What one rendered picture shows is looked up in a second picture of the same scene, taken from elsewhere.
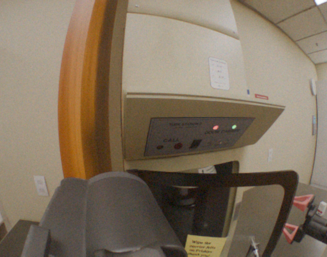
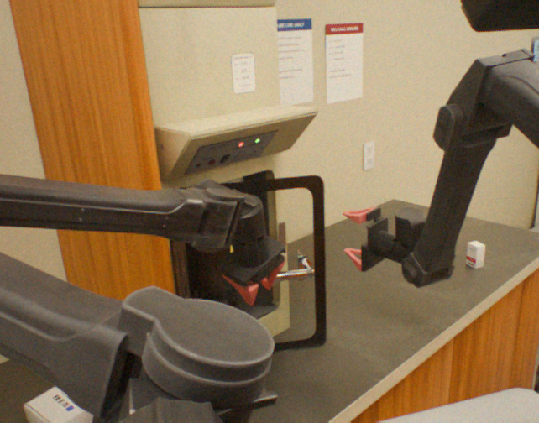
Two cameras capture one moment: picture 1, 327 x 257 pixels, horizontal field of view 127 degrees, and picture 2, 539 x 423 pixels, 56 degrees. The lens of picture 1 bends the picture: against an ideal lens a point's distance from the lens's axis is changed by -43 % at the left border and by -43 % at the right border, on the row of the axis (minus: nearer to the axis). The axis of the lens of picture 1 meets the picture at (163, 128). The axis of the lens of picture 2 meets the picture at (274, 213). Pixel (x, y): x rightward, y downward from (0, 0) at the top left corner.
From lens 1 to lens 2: 0.76 m
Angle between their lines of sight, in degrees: 29
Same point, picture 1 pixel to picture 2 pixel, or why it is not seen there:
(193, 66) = (215, 73)
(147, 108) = (199, 143)
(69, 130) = (149, 164)
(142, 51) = (164, 67)
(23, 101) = not seen: outside the picture
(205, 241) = not seen: hidden behind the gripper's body
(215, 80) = (238, 83)
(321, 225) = (387, 239)
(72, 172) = not seen: hidden behind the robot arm
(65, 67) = (139, 118)
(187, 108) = (222, 138)
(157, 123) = (201, 149)
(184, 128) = (218, 148)
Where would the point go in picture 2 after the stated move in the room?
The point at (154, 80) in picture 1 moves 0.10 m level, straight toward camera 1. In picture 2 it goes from (180, 99) to (198, 104)
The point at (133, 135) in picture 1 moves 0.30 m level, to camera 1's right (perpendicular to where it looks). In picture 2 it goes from (184, 159) to (330, 138)
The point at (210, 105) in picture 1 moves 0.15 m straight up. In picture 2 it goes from (237, 133) to (230, 45)
